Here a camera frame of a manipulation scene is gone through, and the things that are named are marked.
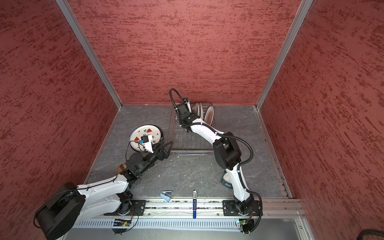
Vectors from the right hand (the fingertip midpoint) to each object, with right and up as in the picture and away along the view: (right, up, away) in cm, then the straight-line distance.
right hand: (188, 115), depth 96 cm
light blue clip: (-11, -44, -19) cm, 49 cm away
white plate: (+7, +3, -4) cm, 9 cm away
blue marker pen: (+5, -46, -22) cm, 51 cm away
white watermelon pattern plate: (-32, -11, +5) cm, 35 cm away
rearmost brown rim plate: (+15, 0, +7) cm, 16 cm away
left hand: (-9, -17, -17) cm, 25 cm away
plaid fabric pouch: (-38, -32, -11) cm, 51 cm away
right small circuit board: (+31, -55, -25) cm, 68 cm away
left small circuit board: (-32, -55, -24) cm, 68 cm away
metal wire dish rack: (-3, -19, +1) cm, 19 cm away
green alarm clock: (+21, -36, -17) cm, 45 cm away
